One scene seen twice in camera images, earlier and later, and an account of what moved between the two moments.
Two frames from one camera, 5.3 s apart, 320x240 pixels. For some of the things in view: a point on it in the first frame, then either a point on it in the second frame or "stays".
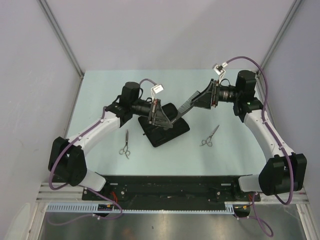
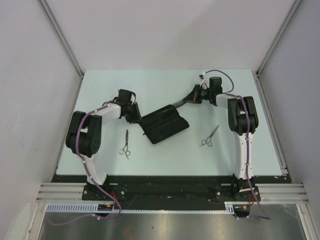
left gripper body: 153,110 to 131,115
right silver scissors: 208,141 stays
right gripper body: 215,93 to 199,93
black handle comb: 185,107 to 178,103
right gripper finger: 204,101 to 191,99
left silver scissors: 125,150 stays
